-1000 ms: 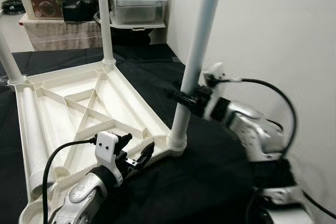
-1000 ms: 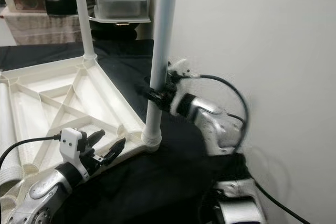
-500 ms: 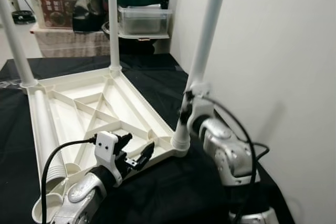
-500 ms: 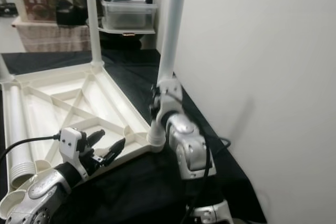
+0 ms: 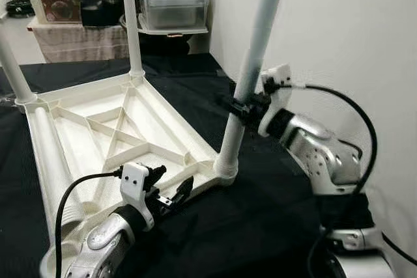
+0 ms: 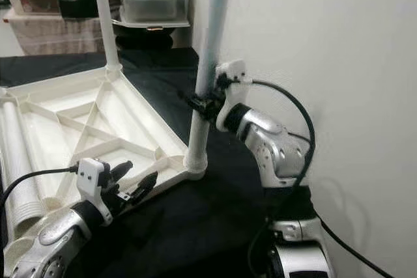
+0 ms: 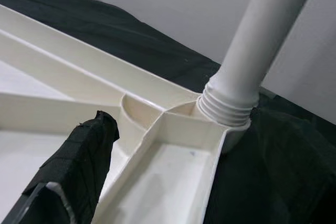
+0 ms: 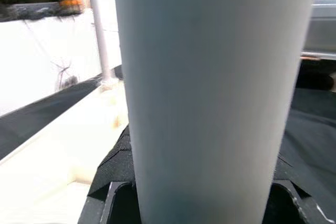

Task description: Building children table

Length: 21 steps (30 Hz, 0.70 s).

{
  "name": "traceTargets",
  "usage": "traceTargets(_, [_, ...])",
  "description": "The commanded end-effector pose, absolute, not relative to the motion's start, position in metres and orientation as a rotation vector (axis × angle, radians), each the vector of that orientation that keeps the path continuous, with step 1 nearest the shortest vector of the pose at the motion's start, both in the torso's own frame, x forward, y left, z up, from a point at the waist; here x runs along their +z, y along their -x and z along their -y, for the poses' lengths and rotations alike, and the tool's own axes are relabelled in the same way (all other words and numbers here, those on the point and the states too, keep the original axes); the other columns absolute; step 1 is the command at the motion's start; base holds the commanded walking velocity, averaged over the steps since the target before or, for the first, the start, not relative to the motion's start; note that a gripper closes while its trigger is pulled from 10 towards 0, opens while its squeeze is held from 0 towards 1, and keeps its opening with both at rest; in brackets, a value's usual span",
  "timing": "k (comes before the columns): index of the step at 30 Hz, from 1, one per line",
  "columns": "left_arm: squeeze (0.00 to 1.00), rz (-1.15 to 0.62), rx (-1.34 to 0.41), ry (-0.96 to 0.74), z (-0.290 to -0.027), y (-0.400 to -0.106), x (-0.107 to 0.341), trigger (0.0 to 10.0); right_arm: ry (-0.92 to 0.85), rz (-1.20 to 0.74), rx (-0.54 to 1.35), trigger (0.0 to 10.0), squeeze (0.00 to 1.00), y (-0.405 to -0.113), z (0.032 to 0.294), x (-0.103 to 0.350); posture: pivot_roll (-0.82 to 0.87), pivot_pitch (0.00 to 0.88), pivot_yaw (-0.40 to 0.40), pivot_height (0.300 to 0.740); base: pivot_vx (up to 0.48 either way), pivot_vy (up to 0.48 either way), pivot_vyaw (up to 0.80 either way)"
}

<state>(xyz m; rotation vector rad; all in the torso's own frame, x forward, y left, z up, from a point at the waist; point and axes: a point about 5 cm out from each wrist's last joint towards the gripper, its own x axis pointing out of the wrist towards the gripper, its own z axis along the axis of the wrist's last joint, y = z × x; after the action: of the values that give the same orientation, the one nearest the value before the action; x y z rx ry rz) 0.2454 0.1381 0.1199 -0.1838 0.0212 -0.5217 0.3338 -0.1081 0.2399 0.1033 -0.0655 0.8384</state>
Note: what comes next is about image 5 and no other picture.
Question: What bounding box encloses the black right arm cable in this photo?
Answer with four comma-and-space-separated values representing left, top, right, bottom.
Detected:
287, 83, 417, 278

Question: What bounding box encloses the white plastic table top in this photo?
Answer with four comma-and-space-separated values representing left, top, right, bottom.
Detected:
16, 73, 239, 278

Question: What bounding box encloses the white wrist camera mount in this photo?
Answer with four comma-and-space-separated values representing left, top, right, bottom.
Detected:
119, 162, 156, 230
257, 63, 294, 138

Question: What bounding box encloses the beige patterned cloth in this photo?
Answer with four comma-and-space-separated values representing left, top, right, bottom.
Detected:
27, 21, 132, 64

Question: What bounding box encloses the coiled black cable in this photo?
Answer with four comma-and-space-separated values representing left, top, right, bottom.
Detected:
5, 0, 35, 18

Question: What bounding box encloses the white plastic table leg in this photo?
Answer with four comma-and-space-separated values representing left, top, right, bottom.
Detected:
119, 0, 146, 81
29, 105, 87, 224
214, 0, 290, 182
0, 24, 38, 107

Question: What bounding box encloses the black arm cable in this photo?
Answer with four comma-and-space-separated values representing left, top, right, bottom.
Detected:
53, 169, 124, 278
287, 83, 417, 278

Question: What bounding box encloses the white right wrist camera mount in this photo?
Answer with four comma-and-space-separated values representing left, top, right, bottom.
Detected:
257, 63, 294, 138

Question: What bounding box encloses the black tablecloth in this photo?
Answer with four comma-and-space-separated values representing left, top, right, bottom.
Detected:
0, 53, 417, 278

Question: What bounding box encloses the clear plastic bag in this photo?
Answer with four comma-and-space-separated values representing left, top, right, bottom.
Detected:
0, 92, 18, 107

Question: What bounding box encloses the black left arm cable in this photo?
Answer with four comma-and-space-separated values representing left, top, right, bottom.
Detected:
53, 169, 124, 278

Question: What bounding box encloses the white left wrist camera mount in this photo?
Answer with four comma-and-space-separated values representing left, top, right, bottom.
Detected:
119, 162, 156, 230

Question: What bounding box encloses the clear lidded plastic container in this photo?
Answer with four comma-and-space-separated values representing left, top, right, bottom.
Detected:
138, 0, 211, 35

